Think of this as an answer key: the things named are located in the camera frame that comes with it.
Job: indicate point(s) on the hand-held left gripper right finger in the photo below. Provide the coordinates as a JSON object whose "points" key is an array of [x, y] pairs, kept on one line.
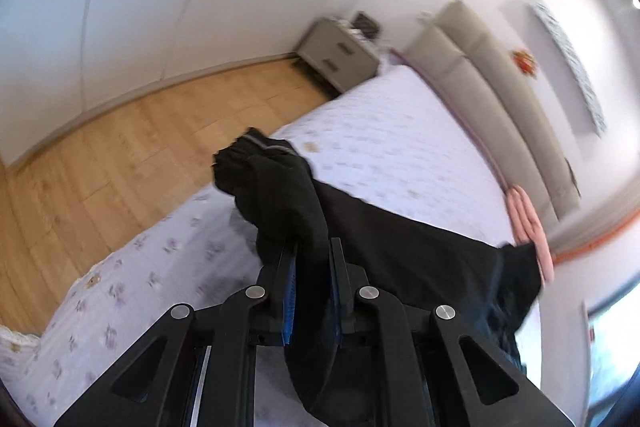
{"points": [[336, 292]]}

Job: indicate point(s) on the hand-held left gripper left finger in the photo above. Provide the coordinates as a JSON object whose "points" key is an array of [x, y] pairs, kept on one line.
{"points": [[288, 292]]}

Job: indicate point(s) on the black garment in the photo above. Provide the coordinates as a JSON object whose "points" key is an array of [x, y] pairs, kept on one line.
{"points": [[380, 252]]}

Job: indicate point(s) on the bed with floral sheet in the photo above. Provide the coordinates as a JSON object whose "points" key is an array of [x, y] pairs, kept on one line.
{"points": [[350, 147]]}

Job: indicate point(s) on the pink pillow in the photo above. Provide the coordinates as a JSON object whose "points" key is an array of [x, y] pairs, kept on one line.
{"points": [[531, 227]]}

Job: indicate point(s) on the grey bedside cabinet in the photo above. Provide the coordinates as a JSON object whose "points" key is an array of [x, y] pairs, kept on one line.
{"points": [[339, 53]]}

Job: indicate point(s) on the beige padded headboard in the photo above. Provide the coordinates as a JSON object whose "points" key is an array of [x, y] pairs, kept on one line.
{"points": [[492, 102]]}

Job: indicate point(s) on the dark item on cabinet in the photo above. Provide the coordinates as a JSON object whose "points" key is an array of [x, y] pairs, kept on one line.
{"points": [[366, 25]]}

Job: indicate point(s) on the red wall decoration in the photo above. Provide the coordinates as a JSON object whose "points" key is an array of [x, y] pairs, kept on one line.
{"points": [[525, 61]]}

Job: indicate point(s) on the framed wall picture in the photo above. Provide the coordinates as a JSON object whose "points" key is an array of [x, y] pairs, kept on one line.
{"points": [[570, 62]]}

